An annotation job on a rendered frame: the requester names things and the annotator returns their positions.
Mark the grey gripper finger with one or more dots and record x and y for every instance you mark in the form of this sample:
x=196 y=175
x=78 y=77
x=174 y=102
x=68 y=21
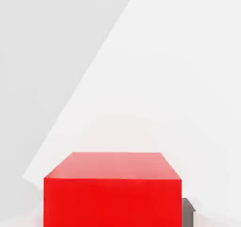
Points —
x=186 y=213

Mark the small red cube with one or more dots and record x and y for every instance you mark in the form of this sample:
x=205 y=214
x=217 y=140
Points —
x=113 y=202

